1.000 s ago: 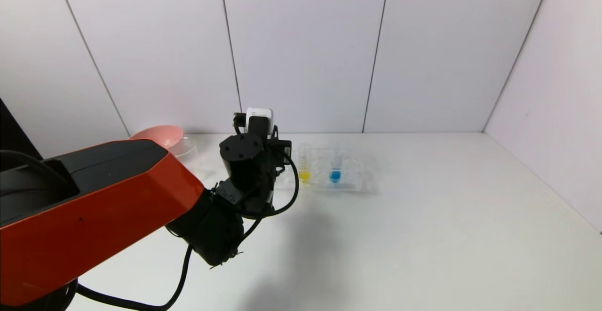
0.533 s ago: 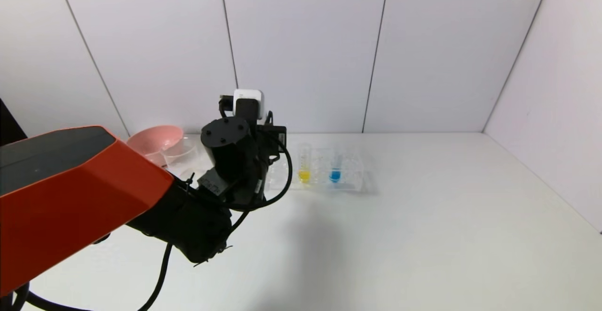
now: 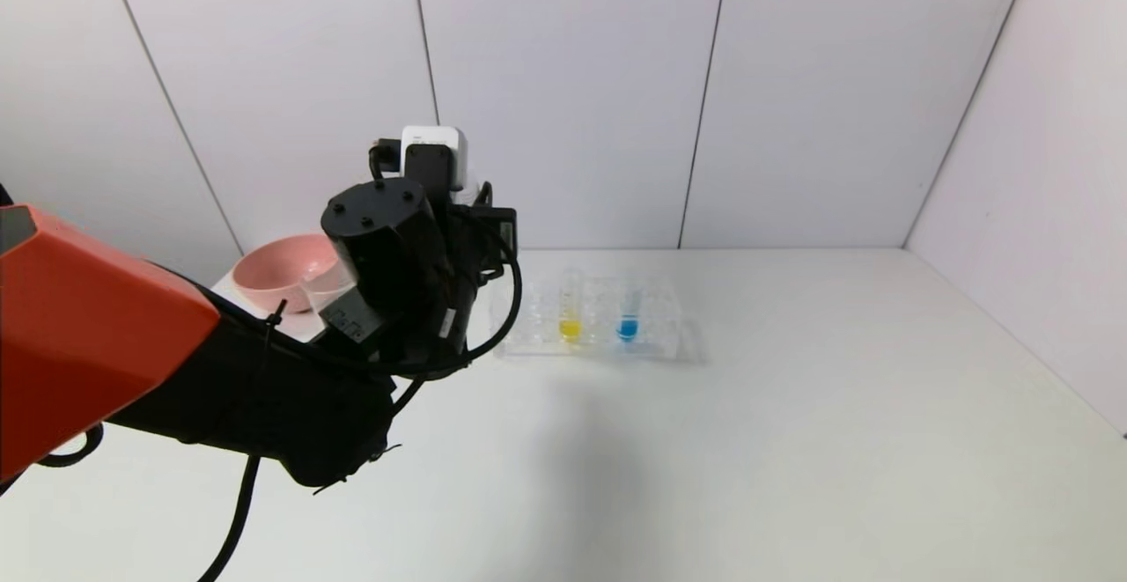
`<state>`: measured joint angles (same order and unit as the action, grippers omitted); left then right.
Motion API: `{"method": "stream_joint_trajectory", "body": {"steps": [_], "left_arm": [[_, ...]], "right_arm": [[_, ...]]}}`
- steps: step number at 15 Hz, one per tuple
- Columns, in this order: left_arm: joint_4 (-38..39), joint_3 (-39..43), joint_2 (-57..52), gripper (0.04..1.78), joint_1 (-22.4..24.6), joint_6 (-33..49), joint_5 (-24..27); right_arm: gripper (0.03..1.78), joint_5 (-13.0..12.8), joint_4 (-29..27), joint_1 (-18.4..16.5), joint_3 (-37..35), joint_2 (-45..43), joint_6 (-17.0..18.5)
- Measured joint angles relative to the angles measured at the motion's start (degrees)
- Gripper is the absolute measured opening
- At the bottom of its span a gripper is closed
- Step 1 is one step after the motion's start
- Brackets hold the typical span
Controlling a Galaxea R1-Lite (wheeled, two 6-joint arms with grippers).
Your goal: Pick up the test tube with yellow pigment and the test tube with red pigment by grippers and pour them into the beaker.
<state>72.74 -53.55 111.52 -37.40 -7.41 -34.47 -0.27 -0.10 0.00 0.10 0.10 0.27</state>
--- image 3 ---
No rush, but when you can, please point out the test tube with yellow pigment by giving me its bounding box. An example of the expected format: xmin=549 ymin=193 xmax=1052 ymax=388
xmin=557 ymin=267 xmax=585 ymax=344

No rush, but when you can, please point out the test tube with blue pigment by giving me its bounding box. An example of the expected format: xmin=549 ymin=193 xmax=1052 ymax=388
xmin=615 ymin=270 xmax=642 ymax=343

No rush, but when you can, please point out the clear plastic test tube rack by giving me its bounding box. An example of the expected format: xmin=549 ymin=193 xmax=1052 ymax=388
xmin=491 ymin=274 xmax=684 ymax=362

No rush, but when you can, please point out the pink bowl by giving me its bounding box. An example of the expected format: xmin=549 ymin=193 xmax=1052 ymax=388
xmin=232 ymin=233 xmax=350 ymax=315

